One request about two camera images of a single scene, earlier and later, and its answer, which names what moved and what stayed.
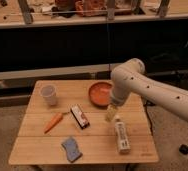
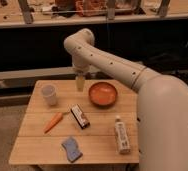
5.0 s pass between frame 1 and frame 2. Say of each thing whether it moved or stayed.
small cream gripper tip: moved
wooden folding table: stayed
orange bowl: stayed
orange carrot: stayed
